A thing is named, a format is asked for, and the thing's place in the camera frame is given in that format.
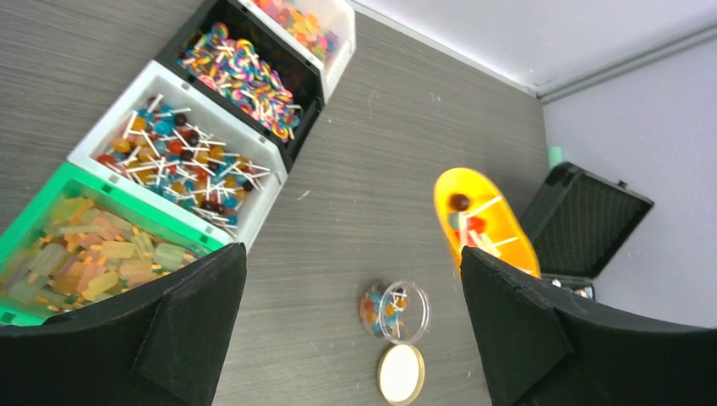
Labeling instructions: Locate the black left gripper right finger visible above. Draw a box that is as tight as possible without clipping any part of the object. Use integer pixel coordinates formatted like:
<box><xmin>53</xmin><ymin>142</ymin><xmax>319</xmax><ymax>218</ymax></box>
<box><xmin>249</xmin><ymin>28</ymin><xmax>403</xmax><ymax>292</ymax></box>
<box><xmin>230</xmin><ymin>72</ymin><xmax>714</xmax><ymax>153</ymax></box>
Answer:
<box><xmin>461</xmin><ymin>248</ymin><xmax>716</xmax><ymax>405</ymax></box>

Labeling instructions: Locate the white gummy candy bin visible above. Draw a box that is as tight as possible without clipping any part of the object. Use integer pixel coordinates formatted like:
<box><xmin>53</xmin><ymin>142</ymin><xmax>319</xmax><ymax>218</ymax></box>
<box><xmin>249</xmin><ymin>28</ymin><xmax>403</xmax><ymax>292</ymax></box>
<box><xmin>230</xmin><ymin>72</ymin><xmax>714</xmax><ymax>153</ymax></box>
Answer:
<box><xmin>240</xmin><ymin>0</ymin><xmax>356</xmax><ymax>102</ymax></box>

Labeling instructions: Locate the clear plastic jar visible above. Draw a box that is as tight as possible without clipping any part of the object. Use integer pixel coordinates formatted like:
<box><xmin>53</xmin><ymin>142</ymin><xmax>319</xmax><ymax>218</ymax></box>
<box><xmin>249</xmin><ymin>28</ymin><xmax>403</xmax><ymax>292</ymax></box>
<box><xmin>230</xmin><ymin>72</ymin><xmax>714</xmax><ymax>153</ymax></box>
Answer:
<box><xmin>358</xmin><ymin>281</ymin><xmax>431</xmax><ymax>344</ymax></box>

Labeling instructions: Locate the black swirl lollipop bin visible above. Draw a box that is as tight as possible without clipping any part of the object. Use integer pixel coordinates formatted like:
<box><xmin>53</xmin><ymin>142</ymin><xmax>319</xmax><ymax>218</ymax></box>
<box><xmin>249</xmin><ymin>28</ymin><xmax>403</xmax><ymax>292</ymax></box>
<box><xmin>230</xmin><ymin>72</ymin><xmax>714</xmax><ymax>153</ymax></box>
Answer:
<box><xmin>155</xmin><ymin>1</ymin><xmax>325</xmax><ymax>172</ymax></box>

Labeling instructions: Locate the white lollipop bin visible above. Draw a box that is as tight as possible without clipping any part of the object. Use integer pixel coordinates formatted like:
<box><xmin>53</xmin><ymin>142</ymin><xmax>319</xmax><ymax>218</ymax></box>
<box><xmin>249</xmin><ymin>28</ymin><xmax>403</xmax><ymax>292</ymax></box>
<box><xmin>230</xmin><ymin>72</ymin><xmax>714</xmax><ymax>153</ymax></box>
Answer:
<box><xmin>68</xmin><ymin>61</ymin><xmax>287</xmax><ymax>250</ymax></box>

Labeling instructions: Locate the green candy bin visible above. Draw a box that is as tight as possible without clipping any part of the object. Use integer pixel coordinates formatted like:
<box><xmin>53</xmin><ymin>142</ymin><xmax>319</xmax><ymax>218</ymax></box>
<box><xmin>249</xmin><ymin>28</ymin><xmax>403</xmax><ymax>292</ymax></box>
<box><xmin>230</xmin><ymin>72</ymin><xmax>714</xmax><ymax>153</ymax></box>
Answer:
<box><xmin>1</xmin><ymin>164</ymin><xmax>224</xmax><ymax>326</ymax></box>

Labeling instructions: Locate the black poker chip case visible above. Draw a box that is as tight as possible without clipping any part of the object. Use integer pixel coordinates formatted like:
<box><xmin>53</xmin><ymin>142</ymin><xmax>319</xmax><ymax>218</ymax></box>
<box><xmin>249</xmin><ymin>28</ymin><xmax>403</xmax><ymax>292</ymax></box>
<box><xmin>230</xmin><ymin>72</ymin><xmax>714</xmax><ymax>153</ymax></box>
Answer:
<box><xmin>519</xmin><ymin>162</ymin><xmax>654</xmax><ymax>301</ymax></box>

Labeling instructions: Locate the yellow plastic scoop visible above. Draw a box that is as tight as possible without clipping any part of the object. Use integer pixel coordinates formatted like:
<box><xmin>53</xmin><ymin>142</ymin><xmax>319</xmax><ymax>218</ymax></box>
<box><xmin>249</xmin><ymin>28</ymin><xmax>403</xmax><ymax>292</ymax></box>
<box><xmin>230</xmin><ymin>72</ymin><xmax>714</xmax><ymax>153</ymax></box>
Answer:
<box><xmin>433</xmin><ymin>167</ymin><xmax>541</xmax><ymax>278</ymax></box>

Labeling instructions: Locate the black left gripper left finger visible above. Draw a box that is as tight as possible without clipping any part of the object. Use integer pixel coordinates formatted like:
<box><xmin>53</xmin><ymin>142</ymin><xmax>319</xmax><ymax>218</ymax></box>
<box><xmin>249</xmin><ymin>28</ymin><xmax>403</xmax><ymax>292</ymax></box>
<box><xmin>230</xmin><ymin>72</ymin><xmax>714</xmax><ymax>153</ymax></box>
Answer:
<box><xmin>1</xmin><ymin>244</ymin><xmax>247</xmax><ymax>405</ymax></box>

